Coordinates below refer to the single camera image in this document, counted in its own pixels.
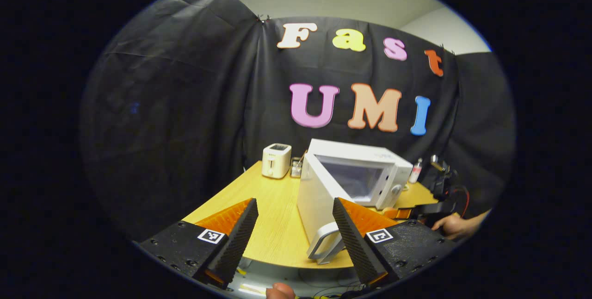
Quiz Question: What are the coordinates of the white toaster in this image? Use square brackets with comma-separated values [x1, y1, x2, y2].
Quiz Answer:
[262, 143, 292, 180]

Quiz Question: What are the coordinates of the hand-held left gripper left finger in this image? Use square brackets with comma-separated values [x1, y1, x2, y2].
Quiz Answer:
[138, 198, 259, 289]

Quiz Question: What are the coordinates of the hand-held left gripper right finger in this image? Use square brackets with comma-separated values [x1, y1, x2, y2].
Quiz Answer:
[332, 197, 458, 287]

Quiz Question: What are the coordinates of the small pink label bottle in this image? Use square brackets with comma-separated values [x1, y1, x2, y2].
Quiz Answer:
[409, 157, 424, 184]

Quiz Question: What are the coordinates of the white microwave oven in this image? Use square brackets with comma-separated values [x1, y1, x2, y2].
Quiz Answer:
[296, 138, 414, 265]

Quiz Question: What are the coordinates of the glass jar with sticks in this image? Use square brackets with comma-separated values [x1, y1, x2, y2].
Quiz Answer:
[290, 150, 307, 179]

